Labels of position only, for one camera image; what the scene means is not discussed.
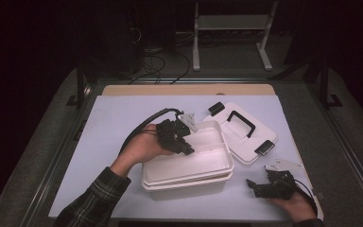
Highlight black metal post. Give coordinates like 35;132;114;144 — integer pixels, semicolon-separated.
65;59;93;110
308;59;344;110

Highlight hand-held gripper black cable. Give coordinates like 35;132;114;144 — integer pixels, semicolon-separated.
292;178;319;218
118;107;184;156

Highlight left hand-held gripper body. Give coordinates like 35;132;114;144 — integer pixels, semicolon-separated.
155;113;199;154

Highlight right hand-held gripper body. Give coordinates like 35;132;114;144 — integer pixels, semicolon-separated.
263;158;303;201

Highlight white metal stand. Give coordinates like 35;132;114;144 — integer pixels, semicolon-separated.
192;0;279;72

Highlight white box lid black handle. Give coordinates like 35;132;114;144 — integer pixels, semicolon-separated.
202;101;279;166

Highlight pale table mat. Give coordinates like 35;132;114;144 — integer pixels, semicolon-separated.
48;95;324;222

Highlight person's right hand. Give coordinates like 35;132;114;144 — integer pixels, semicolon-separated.
268;192;318;223

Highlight right hand-held gripper black cable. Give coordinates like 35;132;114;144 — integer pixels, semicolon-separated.
292;178;319;218

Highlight person's left hand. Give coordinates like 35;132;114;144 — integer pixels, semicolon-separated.
118;123;175;166

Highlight left hand-held gripper black cable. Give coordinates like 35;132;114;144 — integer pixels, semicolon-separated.
118;107;184;156

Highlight white plastic storage box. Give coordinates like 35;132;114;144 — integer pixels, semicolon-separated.
141;171;234;201

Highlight white plastic container box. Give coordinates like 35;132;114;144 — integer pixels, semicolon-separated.
142;120;235;187

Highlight black floor cables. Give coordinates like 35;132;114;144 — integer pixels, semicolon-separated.
127;27;192;86

